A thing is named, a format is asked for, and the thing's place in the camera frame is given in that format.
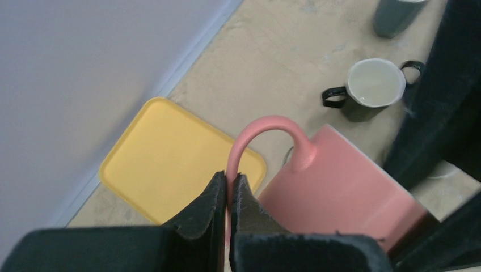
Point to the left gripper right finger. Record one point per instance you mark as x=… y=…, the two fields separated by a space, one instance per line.
x=259 y=243

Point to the yellow plastic tray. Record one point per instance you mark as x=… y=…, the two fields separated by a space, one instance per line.
x=164 y=159

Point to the grey-blue mug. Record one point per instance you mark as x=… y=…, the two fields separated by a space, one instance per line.
x=392 y=17

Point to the black mug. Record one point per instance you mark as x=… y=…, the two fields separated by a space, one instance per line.
x=371 y=86

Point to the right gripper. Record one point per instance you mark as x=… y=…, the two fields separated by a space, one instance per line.
x=443 y=123

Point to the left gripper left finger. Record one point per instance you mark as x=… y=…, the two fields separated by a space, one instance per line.
x=193 y=240

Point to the pink mug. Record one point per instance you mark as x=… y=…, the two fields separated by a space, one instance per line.
x=330 y=186

